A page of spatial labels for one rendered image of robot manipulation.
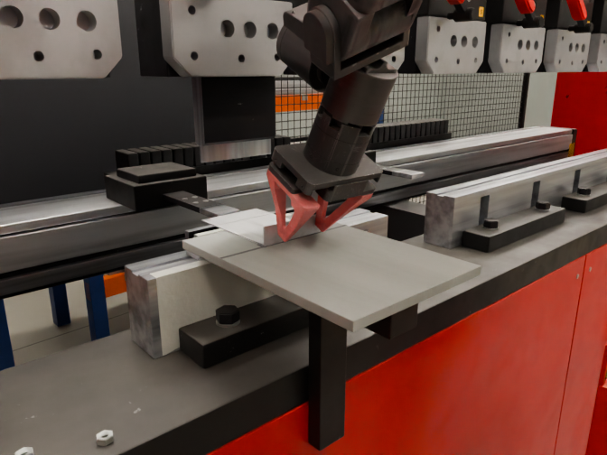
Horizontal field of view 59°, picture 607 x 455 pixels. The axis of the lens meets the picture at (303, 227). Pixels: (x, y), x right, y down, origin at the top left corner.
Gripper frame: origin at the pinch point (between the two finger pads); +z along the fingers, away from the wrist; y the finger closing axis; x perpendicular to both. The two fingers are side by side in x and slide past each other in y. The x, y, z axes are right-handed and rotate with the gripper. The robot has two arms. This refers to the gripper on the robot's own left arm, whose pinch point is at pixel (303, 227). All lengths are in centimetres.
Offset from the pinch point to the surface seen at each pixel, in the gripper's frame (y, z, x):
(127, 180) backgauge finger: 5.8, 14.7, -30.3
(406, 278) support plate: 0.2, -5.5, 13.8
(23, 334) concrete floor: -8, 186, -140
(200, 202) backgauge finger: 1.1, 10.4, -18.0
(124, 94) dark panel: -6, 17, -59
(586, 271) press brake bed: -72, 18, 13
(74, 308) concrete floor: -36, 193, -152
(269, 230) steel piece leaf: 4.0, 0.2, -0.9
